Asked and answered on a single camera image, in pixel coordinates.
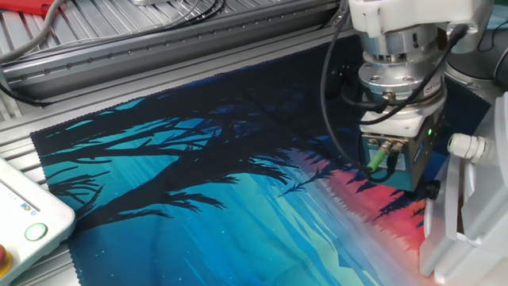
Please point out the grey Schunk gripper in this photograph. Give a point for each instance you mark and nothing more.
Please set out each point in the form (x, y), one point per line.
(412, 167)

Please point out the black drawer knob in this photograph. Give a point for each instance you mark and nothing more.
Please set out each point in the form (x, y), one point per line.
(432, 189)

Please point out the white drawer with black knob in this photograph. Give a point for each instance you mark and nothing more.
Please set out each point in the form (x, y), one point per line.
(440, 234)

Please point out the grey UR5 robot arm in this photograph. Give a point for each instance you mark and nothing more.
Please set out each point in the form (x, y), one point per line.
(401, 59)

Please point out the white drawer knob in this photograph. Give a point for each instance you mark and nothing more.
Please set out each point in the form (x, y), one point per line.
(468, 146)

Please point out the white plastic drawer cabinet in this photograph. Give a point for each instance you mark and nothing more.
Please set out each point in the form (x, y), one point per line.
(488, 198)

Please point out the tree print table cloth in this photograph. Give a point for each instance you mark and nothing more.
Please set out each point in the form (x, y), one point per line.
(198, 222)

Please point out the white teach pendant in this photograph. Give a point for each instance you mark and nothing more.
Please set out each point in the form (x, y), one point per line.
(35, 222)

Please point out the red flat object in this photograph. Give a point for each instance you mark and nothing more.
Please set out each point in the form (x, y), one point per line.
(24, 6)

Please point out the dark grey aluminium rail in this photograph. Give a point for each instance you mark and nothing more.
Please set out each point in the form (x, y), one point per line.
(139, 59)

